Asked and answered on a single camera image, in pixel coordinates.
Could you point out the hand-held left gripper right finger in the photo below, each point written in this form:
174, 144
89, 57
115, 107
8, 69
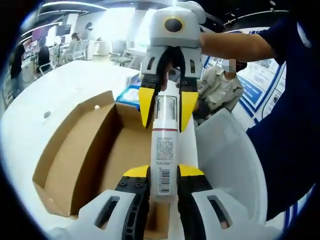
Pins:
192, 185

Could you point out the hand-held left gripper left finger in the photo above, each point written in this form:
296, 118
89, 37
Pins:
135, 190

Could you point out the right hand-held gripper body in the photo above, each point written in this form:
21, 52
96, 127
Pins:
160, 37

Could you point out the light blue soft tissue pack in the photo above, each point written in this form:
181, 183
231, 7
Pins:
126, 96

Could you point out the white pump bottle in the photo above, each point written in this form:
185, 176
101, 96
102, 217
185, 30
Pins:
165, 150

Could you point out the brown cardboard shoe box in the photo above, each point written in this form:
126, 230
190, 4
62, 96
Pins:
105, 155

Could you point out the white mesh office chair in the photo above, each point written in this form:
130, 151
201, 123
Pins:
225, 155

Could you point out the white low cabinet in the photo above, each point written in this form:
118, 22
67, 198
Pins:
101, 47

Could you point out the row of white office chairs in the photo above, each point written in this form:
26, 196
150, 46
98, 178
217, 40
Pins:
83, 50

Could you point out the person's dark blue shirt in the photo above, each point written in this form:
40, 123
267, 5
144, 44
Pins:
290, 112

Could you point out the blue white wall display board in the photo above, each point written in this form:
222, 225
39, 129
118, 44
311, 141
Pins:
252, 90

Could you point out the purple wall screen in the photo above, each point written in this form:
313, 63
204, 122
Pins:
42, 32

